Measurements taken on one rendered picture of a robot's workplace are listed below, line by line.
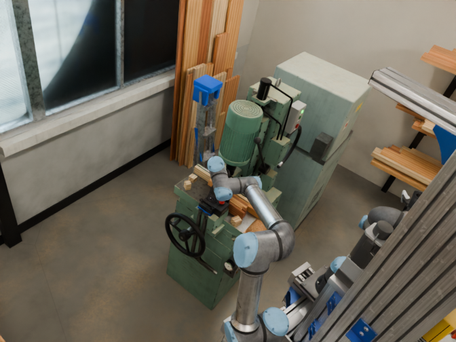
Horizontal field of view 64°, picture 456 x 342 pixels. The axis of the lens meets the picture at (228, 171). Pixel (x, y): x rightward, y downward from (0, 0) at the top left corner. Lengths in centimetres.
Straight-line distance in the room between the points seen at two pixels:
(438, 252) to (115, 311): 208
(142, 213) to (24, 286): 101
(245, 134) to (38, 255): 186
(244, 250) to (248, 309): 28
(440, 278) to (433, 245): 11
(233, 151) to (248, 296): 77
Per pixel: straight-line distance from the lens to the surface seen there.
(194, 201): 214
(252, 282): 138
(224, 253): 222
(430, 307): 130
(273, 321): 161
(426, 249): 120
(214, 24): 343
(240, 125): 178
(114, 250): 299
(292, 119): 204
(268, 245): 130
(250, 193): 157
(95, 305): 276
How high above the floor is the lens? 241
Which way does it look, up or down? 40 degrees down
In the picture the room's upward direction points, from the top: 14 degrees clockwise
